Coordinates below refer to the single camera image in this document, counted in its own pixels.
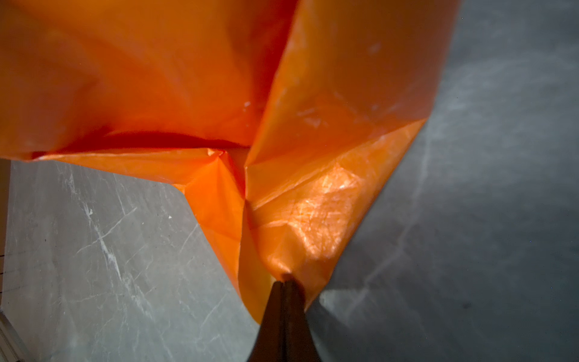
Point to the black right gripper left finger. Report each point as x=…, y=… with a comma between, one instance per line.
x=269, y=342

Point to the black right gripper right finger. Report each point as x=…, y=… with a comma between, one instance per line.
x=298, y=344

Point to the yellow wrapping paper sheet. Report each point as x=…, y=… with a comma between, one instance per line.
x=279, y=121

